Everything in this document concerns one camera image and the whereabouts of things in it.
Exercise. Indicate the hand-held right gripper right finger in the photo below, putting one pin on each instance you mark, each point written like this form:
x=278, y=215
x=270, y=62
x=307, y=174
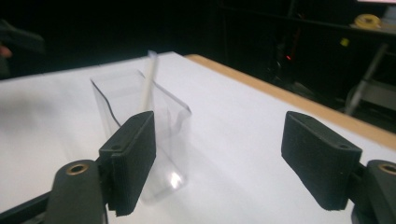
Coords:
x=320, y=158

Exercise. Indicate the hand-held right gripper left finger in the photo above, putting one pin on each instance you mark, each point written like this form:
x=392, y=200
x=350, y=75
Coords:
x=134, y=161

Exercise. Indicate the clear plastic organizer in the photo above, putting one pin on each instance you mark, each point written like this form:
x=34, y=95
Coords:
x=124, y=93

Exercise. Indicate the white pen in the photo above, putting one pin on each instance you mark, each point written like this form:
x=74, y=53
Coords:
x=149, y=84

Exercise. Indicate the white metal stand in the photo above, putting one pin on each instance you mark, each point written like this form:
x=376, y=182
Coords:
x=378, y=93

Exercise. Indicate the white board sheet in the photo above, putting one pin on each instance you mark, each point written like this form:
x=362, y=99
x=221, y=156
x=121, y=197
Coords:
x=233, y=124

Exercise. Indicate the yellow tape roll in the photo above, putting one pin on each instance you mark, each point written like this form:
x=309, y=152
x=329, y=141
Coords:
x=368, y=21

